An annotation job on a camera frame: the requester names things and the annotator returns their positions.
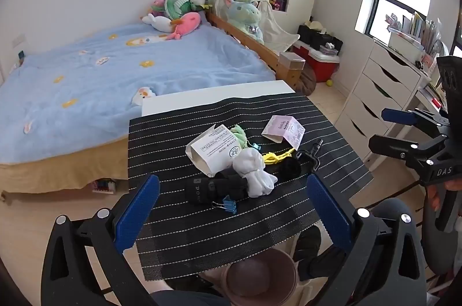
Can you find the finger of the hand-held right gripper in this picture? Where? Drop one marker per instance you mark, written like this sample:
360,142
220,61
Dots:
397,116
393,146

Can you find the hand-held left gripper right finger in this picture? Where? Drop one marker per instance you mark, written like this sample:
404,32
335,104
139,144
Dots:
330,215

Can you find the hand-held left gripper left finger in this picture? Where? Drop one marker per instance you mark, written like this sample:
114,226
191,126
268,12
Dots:
139,208

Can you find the black carabiner clip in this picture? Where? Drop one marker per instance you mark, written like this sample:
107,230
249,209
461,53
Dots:
310,154

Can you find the plain black sock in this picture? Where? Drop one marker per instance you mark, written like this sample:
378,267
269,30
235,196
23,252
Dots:
285,168

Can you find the yellow plastic clip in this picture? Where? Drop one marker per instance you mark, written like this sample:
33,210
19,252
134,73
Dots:
276,157

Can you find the black sock with label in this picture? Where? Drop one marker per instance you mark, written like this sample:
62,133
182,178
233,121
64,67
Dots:
216,186

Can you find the white sock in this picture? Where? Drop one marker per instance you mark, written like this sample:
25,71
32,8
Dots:
254,172

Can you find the large blue binder clip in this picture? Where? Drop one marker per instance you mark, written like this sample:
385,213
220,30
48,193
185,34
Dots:
227,203

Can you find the pink trash bin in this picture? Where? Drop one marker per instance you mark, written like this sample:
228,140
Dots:
258,273

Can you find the white sock box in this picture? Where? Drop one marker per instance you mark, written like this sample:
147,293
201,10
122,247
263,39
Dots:
213,150

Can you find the small pink paper box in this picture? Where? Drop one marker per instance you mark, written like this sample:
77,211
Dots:
283,131

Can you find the green sock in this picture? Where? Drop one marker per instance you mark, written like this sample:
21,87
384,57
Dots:
240,134

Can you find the person's right hand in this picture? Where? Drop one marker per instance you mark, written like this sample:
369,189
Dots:
433,199

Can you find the white drawer cabinet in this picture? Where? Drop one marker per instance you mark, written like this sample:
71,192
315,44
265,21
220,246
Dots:
379,96

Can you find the toy blocks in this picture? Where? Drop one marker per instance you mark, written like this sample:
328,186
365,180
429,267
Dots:
104,185

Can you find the black striped mat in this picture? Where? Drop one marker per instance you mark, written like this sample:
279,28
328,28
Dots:
202,237

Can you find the clear storage box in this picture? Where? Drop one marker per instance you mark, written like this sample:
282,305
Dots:
404,40

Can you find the row of books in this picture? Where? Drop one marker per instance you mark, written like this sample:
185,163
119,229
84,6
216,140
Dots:
422,28

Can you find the red cooler box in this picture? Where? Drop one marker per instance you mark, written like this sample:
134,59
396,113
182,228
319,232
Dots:
319,64

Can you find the small clear box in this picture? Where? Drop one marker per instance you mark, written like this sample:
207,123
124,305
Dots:
328,49

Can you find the brown cushion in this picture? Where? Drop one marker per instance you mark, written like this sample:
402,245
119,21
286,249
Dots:
306,78

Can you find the person's left leg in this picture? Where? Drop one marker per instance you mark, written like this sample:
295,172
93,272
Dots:
180,298

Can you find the black bags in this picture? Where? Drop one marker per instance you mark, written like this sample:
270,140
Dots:
314,38

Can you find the clear plastic box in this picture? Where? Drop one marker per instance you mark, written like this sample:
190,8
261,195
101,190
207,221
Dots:
290,60

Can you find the cream hat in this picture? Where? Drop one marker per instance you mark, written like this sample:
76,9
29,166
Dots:
316,25

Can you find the light blue blanket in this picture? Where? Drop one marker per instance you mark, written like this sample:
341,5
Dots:
144,75

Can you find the wooden bed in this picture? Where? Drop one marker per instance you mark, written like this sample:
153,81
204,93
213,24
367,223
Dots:
267,56

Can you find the white fabric folding chair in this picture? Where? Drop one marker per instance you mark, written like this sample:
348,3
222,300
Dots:
278,31

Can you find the purple box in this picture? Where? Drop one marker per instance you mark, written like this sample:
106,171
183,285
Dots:
281,0

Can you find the teal unicorn plush toy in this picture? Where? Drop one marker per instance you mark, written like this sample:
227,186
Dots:
245,19

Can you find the white seal plush toy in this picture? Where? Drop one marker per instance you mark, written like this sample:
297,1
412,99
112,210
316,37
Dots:
158,23

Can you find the pink whale plush toy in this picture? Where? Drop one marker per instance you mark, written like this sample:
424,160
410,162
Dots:
186,25

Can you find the small dark device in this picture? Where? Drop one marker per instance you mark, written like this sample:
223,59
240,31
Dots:
21,55

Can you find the purple plush toy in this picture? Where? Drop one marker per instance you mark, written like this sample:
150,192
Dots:
157,4

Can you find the green striped plush toy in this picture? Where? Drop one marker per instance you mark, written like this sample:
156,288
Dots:
178,7

